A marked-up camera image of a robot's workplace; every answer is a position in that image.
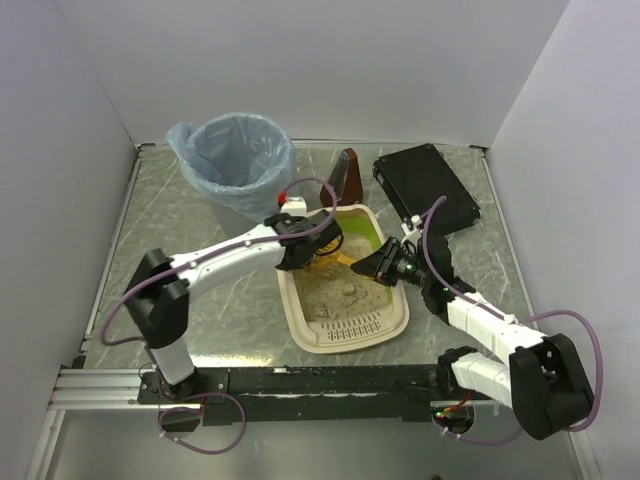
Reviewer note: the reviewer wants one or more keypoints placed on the beige cat litter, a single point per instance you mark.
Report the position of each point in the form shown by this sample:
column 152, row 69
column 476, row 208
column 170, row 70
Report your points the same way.
column 332, row 291

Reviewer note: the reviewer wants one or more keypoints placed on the brown wooden metronome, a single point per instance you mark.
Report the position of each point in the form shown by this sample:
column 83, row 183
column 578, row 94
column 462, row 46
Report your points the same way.
column 345, row 179

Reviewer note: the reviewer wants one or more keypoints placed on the aluminium rail frame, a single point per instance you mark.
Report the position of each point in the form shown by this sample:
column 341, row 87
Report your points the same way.
column 88, row 406

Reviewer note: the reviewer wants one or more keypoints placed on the grey bin with blue bag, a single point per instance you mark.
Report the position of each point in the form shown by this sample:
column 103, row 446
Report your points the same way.
column 240, row 162

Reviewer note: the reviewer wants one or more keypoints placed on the beige litter box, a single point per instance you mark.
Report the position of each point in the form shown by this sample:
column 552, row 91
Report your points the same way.
column 362, row 236

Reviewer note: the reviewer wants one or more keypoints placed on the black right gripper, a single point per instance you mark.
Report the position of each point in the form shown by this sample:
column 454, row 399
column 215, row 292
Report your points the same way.
column 390, row 262

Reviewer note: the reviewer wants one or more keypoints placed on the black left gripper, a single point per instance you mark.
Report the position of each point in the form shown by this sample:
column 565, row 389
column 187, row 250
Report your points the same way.
column 314, row 240

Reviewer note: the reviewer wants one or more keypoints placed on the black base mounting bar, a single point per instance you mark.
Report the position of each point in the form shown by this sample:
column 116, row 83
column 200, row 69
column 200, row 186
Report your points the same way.
column 408, row 392

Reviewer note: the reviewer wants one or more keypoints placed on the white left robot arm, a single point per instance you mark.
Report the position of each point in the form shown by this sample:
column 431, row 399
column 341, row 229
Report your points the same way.
column 159, row 295

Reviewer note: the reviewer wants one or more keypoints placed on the yellow litter scoop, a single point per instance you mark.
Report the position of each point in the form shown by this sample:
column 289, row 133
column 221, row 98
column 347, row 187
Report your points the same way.
column 331, row 254

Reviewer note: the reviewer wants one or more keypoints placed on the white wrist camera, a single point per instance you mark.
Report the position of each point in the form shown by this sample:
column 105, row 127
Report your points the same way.
column 413, row 229
column 292, row 205

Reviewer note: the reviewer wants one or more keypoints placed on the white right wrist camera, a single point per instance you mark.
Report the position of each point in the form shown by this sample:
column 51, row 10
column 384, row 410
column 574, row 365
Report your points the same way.
column 413, row 229

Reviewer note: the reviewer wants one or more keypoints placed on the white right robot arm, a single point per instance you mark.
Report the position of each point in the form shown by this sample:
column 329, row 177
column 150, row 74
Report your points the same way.
column 539, row 377

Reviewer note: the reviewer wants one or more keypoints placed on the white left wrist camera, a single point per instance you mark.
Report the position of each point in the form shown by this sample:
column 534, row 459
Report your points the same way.
column 292, row 205

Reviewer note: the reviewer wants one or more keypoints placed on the black rectangular case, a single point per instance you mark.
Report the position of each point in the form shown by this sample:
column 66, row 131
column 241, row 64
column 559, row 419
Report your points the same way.
column 413, row 179

